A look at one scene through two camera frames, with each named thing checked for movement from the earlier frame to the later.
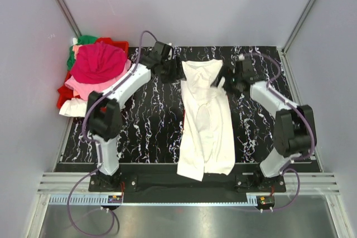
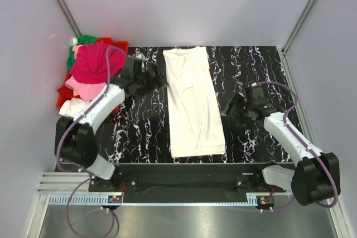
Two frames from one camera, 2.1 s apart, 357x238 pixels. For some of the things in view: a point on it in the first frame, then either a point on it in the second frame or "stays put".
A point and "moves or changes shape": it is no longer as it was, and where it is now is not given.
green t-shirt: (82, 40) stays put
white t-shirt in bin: (74, 107) stays put
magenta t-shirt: (98, 63) stays put
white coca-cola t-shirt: (207, 144) moves or changes shape
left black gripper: (177, 73) → (154, 82)
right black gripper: (226, 72) → (237, 101)
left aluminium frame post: (61, 3) stays put
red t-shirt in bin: (65, 93) stays put
